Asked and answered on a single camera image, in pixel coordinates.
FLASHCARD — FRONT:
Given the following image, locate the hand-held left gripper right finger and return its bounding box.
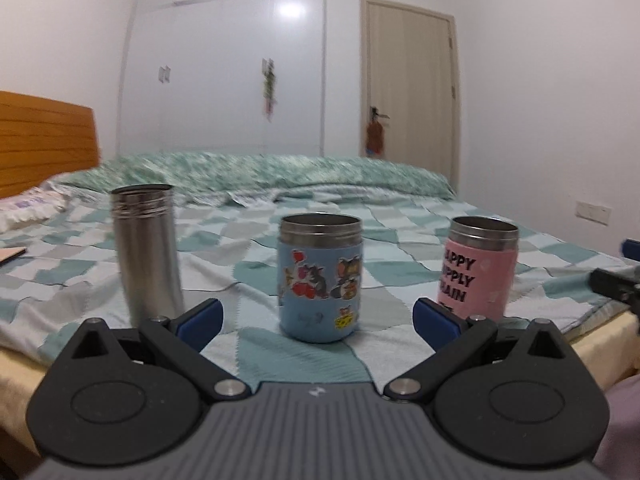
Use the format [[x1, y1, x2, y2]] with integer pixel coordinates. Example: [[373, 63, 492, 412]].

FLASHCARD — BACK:
[[383, 297, 585, 402]]

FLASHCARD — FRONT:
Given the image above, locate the white patterned pillow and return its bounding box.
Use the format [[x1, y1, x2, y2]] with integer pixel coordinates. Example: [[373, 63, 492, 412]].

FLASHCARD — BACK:
[[0, 186, 70, 233]]

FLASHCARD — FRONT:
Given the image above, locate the green wardrobe hanging ornament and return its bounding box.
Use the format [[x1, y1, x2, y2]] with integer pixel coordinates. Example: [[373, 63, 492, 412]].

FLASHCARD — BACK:
[[261, 60, 279, 122]]

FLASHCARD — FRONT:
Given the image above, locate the beige wooden door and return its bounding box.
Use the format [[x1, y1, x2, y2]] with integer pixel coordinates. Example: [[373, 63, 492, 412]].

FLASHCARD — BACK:
[[359, 0, 461, 183]]

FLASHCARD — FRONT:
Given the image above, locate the white wall socket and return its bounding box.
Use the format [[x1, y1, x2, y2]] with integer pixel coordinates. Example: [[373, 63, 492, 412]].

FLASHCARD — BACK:
[[575, 201, 613, 226]]

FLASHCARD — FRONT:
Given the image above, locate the bed with green patchwork quilt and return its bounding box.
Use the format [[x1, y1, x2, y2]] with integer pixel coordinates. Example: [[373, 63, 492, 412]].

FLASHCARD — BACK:
[[0, 180, 628, 386]]

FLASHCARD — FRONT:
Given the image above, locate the red door hanging ornament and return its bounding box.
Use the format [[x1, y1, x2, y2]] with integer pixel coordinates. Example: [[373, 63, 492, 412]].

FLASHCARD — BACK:
[[365, 119, 386, 159]]

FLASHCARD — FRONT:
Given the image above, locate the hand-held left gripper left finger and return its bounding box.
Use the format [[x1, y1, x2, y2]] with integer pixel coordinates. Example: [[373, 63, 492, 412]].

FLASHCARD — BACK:
[[49, 298, 251, 402]]

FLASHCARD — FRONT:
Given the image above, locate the white wardrobe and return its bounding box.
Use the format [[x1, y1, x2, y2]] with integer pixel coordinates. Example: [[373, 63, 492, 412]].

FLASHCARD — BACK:
[[119, 0, 327, 158]]

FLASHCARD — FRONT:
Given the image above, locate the lilac cloth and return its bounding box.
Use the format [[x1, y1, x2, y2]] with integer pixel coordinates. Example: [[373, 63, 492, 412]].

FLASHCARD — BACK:
[[594, 374, 640, 480]]

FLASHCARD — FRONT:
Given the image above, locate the wooden headboard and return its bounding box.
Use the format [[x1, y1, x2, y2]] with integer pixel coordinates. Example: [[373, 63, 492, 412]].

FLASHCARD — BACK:
[[0, 90, 101, 199]]

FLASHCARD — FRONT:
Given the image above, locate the pink lettered cup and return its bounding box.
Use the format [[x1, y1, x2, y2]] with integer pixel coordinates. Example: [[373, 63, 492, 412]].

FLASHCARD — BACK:
[[436, 215, 520, 322]]

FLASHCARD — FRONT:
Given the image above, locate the plain stainless steel cup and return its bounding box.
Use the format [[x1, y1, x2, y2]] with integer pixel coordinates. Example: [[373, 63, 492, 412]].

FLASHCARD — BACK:
[[109, 184, 187, 328]]

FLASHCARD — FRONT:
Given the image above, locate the blue cartoon print cup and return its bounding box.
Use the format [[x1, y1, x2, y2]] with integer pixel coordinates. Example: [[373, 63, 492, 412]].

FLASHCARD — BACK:
[[277, 213, 364, 345]]

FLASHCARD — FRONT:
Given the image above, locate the yellow mattress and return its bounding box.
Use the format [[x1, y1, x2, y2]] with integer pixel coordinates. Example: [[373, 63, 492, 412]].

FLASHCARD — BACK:
[[0, 305, 640, 466]]

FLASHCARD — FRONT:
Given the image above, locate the green patterned quilt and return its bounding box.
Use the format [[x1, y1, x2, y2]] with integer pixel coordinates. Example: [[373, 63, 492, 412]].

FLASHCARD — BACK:
[[97, 150, 457, 207]]

